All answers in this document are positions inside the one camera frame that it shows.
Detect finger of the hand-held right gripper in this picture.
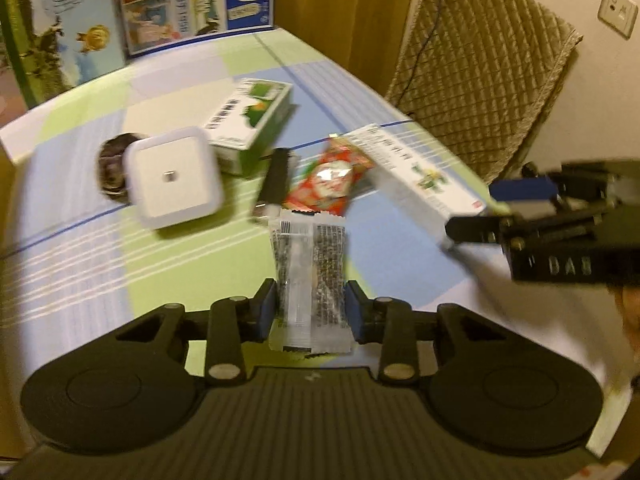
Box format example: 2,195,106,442
489,172,563,205
445,213,519,245

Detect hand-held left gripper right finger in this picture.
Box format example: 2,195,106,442
345,280,506,385

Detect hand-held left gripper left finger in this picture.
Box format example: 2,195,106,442
116,279,279,385

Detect clear black printed snack packet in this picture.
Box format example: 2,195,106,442
268,209,352,357

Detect long white yellow-flower box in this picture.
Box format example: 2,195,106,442
344,124,502,252

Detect black usb stick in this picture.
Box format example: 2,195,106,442
251,148,294,224

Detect red snack packet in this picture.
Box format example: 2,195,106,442
283,134,377,218

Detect white square night light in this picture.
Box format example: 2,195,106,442
123,126,224,231

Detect white green medicine box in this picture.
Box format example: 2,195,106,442
206,78,294,177

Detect dark round snack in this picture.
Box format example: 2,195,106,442
97,132,147,204

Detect chair with quilted cover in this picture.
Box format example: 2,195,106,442
384,0,584,187

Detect brown wooden door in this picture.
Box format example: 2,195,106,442
272,0,420,101

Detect blue milk carton box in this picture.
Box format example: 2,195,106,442
111,0,277,57

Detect green landscape carton box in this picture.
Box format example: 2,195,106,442
0,0,127,109

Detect black cable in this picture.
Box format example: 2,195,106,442
400,0,451,111

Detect white wall socket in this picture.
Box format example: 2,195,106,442
597,0,639,39

